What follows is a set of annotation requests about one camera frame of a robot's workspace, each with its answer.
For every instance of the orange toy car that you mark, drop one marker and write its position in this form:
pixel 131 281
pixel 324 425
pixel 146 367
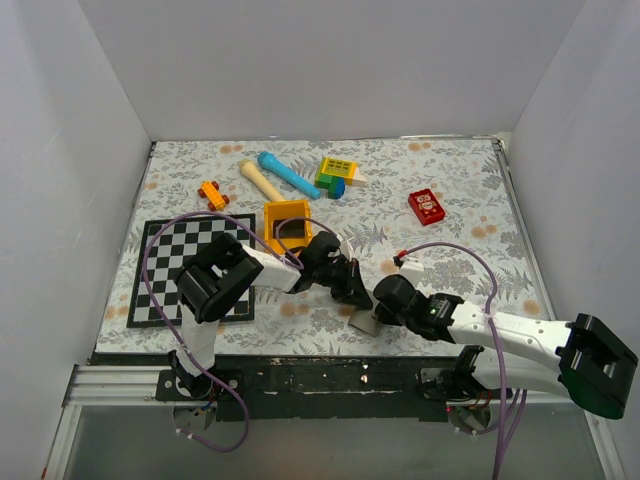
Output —
pixel 209 190

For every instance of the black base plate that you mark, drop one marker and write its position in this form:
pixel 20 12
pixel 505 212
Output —
pixel 316 387

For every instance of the grey card holder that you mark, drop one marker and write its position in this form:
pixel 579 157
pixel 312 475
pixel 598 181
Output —
pixel 366 322

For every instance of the black white chessboard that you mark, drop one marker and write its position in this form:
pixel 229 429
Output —
pixel 161 257

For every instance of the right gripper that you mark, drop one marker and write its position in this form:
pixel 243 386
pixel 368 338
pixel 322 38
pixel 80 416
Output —
pixel 383 316

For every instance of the remaining black card in bin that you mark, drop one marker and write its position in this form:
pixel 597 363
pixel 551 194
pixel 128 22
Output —
pixel 289 229

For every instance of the yellow toy bin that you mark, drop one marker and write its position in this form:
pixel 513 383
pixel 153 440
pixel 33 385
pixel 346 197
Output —
pixel 292 209

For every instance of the cream wooden pin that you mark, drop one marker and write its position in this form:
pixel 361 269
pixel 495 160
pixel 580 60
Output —
pixel 249 169

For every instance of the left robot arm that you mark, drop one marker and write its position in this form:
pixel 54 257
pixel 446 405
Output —
pixel 211 283

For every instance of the aluminium frame rail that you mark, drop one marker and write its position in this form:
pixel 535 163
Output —
pixel 111 427

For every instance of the red owl block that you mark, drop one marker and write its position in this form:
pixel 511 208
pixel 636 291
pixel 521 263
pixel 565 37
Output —
pixel 426 207

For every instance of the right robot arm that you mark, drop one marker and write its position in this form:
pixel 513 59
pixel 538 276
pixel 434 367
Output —
pixel 588 359

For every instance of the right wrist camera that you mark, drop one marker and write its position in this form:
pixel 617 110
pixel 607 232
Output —
pixel 412 270

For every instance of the colourful block house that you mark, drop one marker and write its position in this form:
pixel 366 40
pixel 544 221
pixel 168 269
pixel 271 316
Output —
pixel 335 175

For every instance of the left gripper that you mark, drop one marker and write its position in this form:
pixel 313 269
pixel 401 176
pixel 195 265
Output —
pixel 351 290

